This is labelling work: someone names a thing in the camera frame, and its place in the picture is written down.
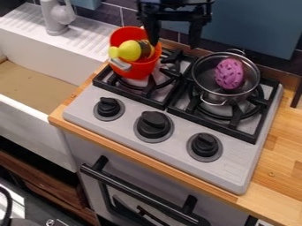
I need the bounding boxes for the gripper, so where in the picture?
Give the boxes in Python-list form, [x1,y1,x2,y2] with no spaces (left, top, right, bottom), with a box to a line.
[134,0,216,49]

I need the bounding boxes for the silver pot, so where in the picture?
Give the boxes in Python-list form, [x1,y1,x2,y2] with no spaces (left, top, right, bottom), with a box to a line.
[190,48,262,107]

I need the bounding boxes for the orange pot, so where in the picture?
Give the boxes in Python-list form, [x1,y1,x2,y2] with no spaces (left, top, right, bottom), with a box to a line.
[107,26,164,80]

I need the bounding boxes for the yellow toy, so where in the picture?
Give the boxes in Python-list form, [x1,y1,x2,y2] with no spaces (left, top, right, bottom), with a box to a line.
[107,39,157,63]

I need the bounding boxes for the purple toy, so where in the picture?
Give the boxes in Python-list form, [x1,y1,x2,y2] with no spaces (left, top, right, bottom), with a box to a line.
[213,57,245,90]

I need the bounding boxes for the toy stove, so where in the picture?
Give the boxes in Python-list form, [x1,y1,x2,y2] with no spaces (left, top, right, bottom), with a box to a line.
[61,47,284,196]

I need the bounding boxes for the tap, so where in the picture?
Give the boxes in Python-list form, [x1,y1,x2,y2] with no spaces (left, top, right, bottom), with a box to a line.
[39,0,79,37]

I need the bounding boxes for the toy sink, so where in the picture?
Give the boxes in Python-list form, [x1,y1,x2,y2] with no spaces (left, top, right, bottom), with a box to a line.
[0,2,122,173]

